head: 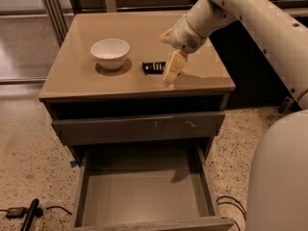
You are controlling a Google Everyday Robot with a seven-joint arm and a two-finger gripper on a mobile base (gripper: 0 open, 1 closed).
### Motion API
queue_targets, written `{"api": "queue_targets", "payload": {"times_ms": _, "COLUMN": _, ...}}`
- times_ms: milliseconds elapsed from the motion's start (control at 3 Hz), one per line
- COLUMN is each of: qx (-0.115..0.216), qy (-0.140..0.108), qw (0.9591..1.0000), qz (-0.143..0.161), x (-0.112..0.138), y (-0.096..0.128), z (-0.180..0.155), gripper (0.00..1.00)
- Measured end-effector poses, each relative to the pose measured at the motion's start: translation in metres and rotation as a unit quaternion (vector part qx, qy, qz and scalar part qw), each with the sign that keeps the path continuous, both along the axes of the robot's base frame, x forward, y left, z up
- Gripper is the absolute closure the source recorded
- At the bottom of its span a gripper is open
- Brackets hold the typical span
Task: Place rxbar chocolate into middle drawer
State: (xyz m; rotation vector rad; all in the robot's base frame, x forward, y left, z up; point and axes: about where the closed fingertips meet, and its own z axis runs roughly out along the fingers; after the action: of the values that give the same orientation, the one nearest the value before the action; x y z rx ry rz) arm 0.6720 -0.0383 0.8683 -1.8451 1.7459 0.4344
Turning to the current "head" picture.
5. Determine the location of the black floor cable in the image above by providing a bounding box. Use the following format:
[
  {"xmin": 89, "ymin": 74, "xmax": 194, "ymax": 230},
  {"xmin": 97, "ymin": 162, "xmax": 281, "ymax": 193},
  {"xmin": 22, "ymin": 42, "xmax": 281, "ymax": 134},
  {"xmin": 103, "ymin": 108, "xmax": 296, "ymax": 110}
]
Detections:
[{"xmin": 216, "ymin": 194, "xmax": 251, "ymax": 231}]

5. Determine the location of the open grey middle drawer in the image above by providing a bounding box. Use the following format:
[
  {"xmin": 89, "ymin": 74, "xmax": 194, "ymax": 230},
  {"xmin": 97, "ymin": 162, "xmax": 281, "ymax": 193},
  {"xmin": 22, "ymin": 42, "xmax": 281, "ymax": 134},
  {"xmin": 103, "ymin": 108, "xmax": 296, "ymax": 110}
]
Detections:
[{"xmin": 71, "ymin": 139, "xmax": 234, "ymax": 231}]

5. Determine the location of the white ceramic bowl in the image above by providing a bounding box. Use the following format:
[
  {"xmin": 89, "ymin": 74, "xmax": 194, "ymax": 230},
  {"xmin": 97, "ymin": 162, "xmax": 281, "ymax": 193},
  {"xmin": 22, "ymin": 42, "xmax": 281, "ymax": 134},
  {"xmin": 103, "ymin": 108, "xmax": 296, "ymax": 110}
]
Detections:
[{"xmin": 90, "ymin": 38, "xmax": 130, "ymax": 70}]

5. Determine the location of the closed grey top drawer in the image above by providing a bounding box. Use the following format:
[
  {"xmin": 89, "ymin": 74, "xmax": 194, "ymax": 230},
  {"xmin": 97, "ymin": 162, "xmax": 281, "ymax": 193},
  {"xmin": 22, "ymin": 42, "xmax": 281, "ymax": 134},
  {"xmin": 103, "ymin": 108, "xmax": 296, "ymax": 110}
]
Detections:
[{"xmin": 52, "ymin": 112, "xmax": 224, "ymax": 146}]

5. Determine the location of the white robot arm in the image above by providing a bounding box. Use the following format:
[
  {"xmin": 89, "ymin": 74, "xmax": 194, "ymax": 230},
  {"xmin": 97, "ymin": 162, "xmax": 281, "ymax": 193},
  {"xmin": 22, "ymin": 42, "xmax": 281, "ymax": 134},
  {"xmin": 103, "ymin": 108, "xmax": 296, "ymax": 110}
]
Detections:
[{"xmin": 161, "ymin": 0, "xmax": 308, "ymax": 231}]

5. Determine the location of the black power adapter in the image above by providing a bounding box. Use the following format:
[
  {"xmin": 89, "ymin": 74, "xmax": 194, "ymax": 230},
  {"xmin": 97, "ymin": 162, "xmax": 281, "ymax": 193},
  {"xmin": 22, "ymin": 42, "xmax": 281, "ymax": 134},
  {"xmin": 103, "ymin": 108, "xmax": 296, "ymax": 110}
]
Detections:
[{"xmin": 6, "ymin": 207, "xmax": 27, "ymax": 218}]

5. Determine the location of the blue tape piece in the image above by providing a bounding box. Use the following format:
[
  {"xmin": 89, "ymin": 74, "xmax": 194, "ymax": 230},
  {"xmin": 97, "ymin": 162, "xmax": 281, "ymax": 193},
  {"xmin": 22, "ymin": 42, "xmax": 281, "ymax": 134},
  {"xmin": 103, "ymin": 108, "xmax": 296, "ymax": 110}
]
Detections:
[{"xmin": 70, "ymin": 160, "xmax": 78, "ymax": 168}]

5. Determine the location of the black rxbar chocolate wrapper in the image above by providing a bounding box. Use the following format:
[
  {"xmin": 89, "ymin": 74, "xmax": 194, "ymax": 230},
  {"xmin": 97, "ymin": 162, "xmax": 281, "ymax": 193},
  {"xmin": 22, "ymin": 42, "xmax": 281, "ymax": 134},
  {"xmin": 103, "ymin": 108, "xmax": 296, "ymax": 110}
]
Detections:
[{"xmin": 141, "ymin": 62, "xmax": 166, "ymax": 75}]

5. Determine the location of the grey drawer cabinet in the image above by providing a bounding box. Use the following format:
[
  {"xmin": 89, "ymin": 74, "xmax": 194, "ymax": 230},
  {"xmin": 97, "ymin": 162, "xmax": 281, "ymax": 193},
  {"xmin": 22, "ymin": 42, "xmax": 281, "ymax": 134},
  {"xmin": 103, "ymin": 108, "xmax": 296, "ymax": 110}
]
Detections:
[{"xmin": 38, "ymin": 10, "xmax": 236, "ymax": 231}]

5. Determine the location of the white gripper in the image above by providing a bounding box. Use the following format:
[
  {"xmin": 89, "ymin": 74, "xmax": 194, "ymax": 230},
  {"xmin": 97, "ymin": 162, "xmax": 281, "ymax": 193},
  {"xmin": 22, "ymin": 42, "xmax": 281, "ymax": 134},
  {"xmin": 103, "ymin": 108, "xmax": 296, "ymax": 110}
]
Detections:
[{"xmin": 159, "ymin": 15, "xmax": 206, "ymax": 87}]

